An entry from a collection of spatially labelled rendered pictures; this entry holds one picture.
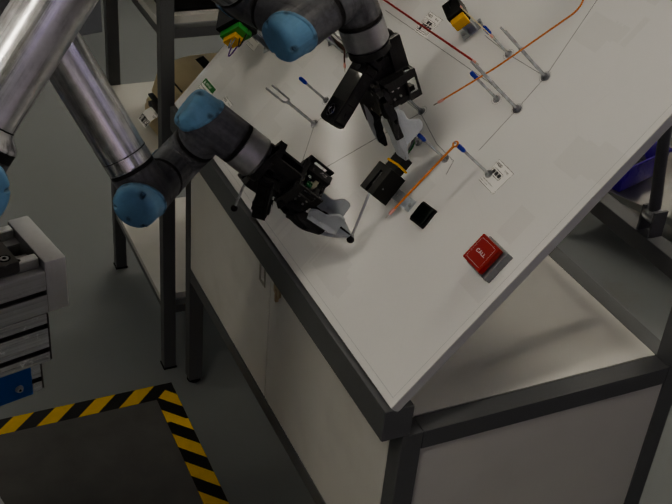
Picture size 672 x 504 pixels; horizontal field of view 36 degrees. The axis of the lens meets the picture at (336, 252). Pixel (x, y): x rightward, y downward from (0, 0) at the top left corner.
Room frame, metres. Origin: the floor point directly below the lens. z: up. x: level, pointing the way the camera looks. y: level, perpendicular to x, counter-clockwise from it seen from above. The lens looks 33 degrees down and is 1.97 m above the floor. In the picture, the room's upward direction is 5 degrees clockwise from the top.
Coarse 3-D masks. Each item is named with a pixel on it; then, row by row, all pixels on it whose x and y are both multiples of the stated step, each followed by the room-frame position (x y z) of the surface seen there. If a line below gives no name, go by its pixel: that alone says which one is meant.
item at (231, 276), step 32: (192, 192) 2.29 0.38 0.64; (192, 224) 2.28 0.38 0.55; (224, 224) 2.07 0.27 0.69; (192, 256) 2.28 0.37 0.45; (224, 256) 2.07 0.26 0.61; (224, 288) 2.06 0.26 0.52; (256, 288) 1.88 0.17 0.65; (224, 320) 2.06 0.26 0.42; (256, 320) 1.87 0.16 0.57; (256, 352) 1.86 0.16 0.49
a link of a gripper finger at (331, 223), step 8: (312, 216) 1.53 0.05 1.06; (320, 216) 1.53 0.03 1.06; (328, 216) 1.52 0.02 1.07; (336, 216) 1.52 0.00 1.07; (320, 224) 1.53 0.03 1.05; (328, 224) 1.53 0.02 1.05; (336, 224) 1.53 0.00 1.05; (328, 232) 1.53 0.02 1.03; (336, 232) 1.53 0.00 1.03; (344, 232) 1.55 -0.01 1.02
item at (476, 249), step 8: (480, 240) 1.42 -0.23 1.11; (488, 240) 1.41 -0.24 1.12; (472, 248) 1.42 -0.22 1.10; (480, 248) 1.41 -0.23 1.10; (488, 248) 1.40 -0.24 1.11; (496, 248) 1.39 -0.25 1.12; (464, 256) 1.41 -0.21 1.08; (472, 256) 1.40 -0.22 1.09; (480, 256) 1.39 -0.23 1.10; (488, 256) 1.39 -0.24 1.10; (496, 256) 1.38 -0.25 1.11; (472, 264) 1.39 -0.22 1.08; (480, 264) 1.38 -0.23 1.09; (488, 264) 1.38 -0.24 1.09; (480, 272) 1.37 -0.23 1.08
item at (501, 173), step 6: (498, 162) 1.58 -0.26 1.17; (492, 168) 1.58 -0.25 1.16; (498, 168) 1.57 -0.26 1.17; (504, 168) 1.56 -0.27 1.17; (492, 174) 1.56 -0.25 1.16; (498, 174) 1.56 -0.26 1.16; (504, 174) 1.55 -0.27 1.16; (510, 174) 1.54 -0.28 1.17; (480, 180) 1.57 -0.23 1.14; (486, 180) 1.56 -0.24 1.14; (492, 180) 1.55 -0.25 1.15; (498, 180) 1.55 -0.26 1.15; (504, 180) 1.54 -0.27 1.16; (486, 186) 1.55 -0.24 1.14; (492, 186) 1.54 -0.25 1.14; (498, 186) 1.53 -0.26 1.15; (492, 192) 1.53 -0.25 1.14
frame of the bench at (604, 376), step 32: (192, 288) 2.30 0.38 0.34; (192, 320) 2.30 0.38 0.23; (192, 352) 2.30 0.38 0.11; (256, 384) 1.86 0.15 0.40; (544, 384) 1.46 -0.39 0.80; (576, 384) 1.47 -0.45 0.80; (608, 384) 1.48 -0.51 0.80; (640, 384) 1.52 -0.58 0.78; (416, 416) 1.34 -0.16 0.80; (448, 416) 1.35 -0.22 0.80; (480, 416) 1.36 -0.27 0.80; (512, 416) 1.39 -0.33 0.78; (288, 448) 1.68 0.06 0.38; (416, 448) 1.30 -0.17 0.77; (384, 480) 1.32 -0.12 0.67; (640, 480) 1.55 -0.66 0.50
